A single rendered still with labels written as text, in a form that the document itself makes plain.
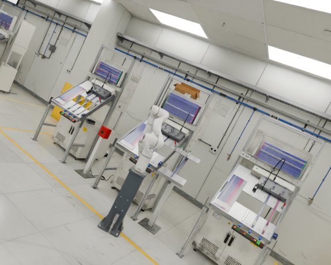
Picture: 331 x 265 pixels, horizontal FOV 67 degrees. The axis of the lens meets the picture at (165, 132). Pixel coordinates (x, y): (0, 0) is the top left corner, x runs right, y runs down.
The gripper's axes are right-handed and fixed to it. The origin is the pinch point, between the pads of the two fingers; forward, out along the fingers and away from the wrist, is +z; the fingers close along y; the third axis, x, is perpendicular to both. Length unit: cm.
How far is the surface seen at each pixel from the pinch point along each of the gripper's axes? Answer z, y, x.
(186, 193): 186, 19, 100
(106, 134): 17, -79, 11
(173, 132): -1, 3, 62
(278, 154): -22, 132, 92
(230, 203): 4, 115, 15
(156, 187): 49, 19, 3
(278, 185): -1, 148, 69
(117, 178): 65, -40, -12
